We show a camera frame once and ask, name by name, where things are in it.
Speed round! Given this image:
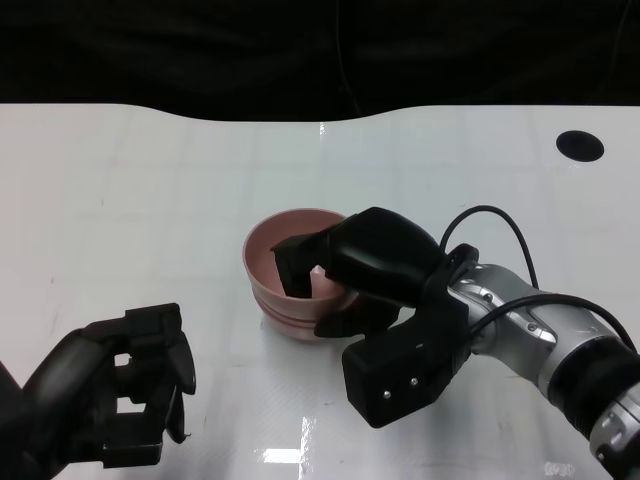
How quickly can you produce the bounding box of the black backdrop cloth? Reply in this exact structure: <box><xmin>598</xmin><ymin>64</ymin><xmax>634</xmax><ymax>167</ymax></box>
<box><xmin>0</xmin><ymin>0</ymin><xmax>640</xmax><ymax>124</ymax></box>

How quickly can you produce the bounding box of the pink plastic bowl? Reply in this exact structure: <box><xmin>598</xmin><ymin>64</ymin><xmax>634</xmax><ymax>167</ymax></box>
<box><xmin>253</xmin><ymin>292</ymin><xmax>361</xmax><ymax>321</ymax></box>
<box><xmin>260</xmin><ymin>312</ymin><xmax>351</xmax><ymax>344</ymax></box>
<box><xmin>241</xmin><ymin>208</ymin><xmax>364</xmax><ymax>307</ymax></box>

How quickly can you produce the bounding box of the black round table grommet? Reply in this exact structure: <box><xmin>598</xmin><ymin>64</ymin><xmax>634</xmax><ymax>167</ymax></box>
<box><xmin>555</xmin><ymin>130</ymin><xmax>605</xmax><ymax>162</ymax></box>

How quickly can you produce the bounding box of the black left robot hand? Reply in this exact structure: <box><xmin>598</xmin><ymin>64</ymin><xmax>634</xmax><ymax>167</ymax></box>
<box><xmin>19</xmin><ymin>302</ymin><xmax>197</xmax><ymax>469</ymax></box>

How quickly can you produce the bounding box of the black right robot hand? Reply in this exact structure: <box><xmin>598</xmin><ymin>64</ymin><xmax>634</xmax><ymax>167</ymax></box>
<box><xmin>269</xmin><ymin>205</ymin><xmax>447</xmax><ymax>341</ymax></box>

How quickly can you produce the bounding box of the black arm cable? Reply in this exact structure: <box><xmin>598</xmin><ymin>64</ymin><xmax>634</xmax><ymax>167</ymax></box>
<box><xmin>467</xmin><ymin>292</ymin><xmax>640</xmax><ymax>356</ymax></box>
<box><xmin>439</xmin><ymin>203</ymin><xmax>540</xmax><ymax>291</ymax></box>

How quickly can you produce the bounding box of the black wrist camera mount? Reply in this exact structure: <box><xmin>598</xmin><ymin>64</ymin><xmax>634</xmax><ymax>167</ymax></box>
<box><xmin>342</xmin><ymin>243</ymin><xmax>479</xmax><ymax>430</ymax></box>

